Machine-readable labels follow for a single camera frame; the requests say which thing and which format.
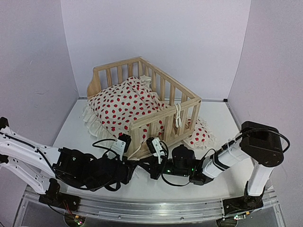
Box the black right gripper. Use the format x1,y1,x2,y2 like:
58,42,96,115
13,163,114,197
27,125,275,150
137,155,191,180

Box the white mattress tie string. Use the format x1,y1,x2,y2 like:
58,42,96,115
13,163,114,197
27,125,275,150
127,141,145,163

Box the wooden pet bed frame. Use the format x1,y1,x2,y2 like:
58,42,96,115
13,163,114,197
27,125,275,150
87,57,201,159

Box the strawberry print ruffled mattress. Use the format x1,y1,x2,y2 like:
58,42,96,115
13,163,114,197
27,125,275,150
82,75,169,140

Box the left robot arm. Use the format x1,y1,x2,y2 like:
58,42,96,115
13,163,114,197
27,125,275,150
0,117,137,207

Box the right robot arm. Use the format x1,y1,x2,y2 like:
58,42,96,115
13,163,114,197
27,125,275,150
139,121,291,210

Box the strawberry print small pillow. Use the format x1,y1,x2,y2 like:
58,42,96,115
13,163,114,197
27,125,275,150
183,118,216,149

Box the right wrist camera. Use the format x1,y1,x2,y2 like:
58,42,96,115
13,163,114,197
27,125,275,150
146,137,167,165

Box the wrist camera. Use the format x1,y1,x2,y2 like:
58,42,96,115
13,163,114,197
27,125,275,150
111,133,131,160
146,137,167,165

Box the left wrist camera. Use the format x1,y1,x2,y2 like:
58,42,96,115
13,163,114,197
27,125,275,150
111,133,131,160

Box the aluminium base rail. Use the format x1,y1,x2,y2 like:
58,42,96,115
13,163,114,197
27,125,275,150
22,186,277,219

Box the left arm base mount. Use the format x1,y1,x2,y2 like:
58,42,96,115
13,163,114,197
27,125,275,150
38,178,80,211

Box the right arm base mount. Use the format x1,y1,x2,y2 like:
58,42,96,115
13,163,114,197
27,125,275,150
223,185,264,218

